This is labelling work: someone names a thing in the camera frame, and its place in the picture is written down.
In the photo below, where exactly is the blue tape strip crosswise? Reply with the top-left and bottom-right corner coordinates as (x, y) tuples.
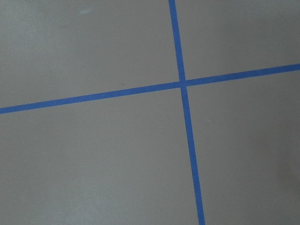
(0, 63), (300, 114)

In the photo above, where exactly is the blue tape strip lengthwise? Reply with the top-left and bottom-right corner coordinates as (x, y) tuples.
(168, 0), (205, 225)

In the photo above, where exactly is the brown paper table cover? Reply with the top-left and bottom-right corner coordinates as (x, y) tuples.
(0, 0), (300, 225)

